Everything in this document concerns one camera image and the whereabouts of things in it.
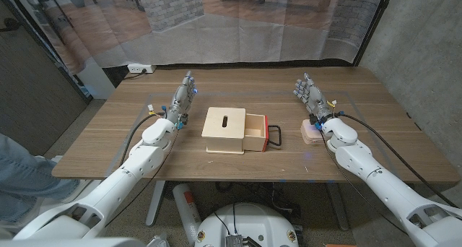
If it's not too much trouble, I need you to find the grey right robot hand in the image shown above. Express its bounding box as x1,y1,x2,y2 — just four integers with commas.
292,72,335,125

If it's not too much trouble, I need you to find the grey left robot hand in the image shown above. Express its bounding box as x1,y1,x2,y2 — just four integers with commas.
165,70,199,127

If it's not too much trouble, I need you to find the pink zippered jewelry box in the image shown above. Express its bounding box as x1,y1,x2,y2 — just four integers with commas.
300,118,326,146

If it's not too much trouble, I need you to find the light wooden box with slot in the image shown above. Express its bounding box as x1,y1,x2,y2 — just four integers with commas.
201,106,247,155

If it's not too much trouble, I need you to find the white power strip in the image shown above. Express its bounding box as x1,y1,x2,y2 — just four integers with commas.
127,63,157,74

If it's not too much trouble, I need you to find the printed room scene backdrop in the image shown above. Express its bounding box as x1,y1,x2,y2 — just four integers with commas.
6,0,389,74

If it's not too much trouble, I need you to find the white table leg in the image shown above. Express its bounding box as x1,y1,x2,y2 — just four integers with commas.
145,181,166,228
326,183,350,232

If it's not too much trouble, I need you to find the white cylinder with orange label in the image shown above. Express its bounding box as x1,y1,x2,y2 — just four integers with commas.
172,183,202,237

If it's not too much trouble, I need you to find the white round robot torso base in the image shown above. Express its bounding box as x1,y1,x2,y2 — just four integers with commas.
194,202,300,247

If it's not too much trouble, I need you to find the dark grey cabinet door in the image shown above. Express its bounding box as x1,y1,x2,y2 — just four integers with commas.
0,0,91,156

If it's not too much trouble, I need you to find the person wearing blue jeans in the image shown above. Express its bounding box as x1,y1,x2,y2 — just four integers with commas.
0,133,81,223

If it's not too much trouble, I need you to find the black power strip cord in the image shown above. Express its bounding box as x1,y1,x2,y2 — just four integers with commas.
122,69,148,82

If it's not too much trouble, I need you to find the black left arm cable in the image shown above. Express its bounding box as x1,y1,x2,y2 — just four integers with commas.
118,111,166,165

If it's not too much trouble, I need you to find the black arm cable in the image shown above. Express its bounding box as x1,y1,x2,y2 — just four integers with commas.
118,111,166,165
335,111,459,209

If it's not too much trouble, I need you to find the black backdrop frame pole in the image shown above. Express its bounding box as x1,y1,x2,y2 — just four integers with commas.
352,0,396,67

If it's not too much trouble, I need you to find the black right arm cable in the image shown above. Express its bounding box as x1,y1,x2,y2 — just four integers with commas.
335,111,459,209

